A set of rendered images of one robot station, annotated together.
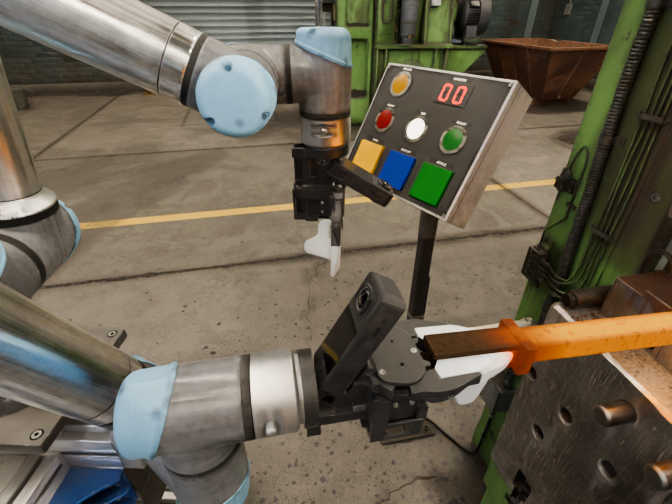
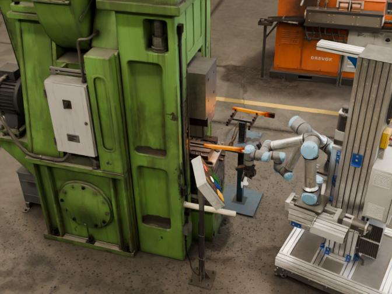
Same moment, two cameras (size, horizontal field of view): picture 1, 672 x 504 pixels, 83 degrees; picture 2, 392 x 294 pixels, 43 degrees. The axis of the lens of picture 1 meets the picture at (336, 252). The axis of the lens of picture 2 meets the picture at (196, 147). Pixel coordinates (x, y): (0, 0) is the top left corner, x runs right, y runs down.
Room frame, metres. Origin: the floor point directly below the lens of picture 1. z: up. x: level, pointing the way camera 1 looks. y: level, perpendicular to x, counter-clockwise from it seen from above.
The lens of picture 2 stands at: (3.52, 1.20, 3.43)
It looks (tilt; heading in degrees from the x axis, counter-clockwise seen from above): 34 degrees down; 209
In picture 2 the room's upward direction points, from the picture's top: 1 degrees counter-clockwise
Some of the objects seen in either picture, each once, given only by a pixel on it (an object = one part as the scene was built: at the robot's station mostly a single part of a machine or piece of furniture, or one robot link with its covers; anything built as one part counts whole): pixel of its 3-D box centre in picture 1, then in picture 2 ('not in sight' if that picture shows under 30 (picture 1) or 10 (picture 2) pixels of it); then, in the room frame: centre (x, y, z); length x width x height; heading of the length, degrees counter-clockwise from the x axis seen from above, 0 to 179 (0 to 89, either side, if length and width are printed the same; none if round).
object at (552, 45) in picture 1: (537, 71); not in sight; (6.94, -3.35, 0.43); 1.89 x 1.20 x 0.85; 12
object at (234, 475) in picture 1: (199, 456); (279, 167); (0.22, 0.14, 0.91); 0.11 x 0.08 x 0.11; 53
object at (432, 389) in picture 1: (432, 376); not in sight; (0.23, -0.09, 1.02); 0.09 x 0.05 x 0.02; 98
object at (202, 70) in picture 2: not in sight; (187, 83); (0.35, -0.64, 1.56); 0.42 x 0.39 x 0.40; 101
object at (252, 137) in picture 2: not in sight; (242, 140); (-0.22, -0.38, 0.75); 0.40 x 0.30 x 0.02; 7
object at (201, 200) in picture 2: (415, 308); (202, 233); (0.88, -0.24, 0.54); 0.04 x 0.04 x 1.08; 11
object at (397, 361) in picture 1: (361, 384); not in sight; (0.24, -0.03, 1.00); 0.12 x 0.08 x 0.09; 101
